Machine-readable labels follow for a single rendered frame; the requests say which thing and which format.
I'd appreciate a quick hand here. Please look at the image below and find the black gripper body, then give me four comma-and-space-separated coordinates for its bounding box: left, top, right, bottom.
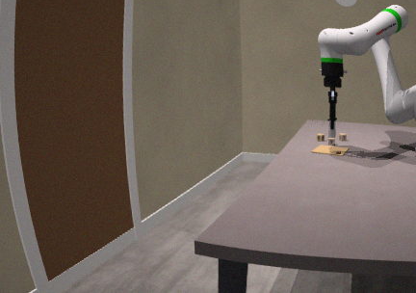
324, 77, 342, 95

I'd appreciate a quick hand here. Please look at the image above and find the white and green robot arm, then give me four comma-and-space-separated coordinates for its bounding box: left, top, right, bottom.
318, 5, 416, 124

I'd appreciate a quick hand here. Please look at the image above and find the tan flat mat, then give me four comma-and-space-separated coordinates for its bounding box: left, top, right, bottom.
311, 145, 349, 156

